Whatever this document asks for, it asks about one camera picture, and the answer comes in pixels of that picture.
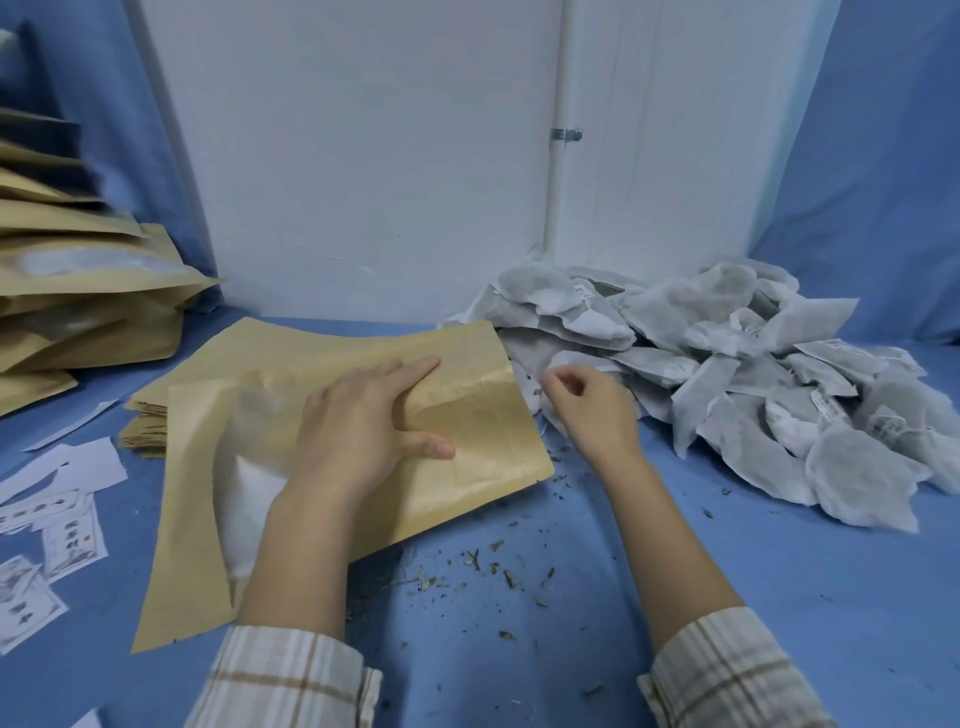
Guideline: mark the kraft paper pouch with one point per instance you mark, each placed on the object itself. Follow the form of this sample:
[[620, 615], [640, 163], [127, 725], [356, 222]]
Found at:
[[480, 442]]

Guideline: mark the white paper labels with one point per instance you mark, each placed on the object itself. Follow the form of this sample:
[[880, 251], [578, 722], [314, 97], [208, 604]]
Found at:
[[67, 465]]

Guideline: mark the stack of kraft pouches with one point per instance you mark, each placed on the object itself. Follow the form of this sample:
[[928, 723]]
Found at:
[[247, 337]]

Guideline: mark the white wall pipe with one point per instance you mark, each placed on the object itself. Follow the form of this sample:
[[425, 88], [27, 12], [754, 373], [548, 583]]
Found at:
[[559, 75]]

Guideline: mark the person's left hand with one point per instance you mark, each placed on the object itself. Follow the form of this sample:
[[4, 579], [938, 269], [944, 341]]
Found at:
[[352, 435]]

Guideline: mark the blue curtain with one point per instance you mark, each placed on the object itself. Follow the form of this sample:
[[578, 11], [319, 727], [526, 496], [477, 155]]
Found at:
[[877, 187], [90, 75]]

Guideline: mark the pile of kraft pouches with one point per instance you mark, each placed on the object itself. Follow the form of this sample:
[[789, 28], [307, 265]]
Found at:
[[67, 300]]

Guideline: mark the person's right hand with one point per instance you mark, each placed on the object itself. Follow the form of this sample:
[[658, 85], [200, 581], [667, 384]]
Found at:
[[600, 416]]

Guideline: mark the person's left forearm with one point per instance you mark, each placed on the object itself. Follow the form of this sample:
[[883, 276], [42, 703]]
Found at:
[[292, 600]]

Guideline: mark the blue table cover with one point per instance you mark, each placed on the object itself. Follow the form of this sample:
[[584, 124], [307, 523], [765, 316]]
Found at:
[[825, 600]]

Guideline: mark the pile of white tea bags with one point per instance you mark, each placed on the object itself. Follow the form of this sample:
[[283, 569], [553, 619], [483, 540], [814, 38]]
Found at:
[[750, 390]]

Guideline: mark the person's right forearm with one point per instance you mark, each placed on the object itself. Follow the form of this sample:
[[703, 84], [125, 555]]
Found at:
[[697, 622]]

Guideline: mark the grey pipe clamp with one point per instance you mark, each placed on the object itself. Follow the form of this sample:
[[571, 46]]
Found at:
[[566, 134]]

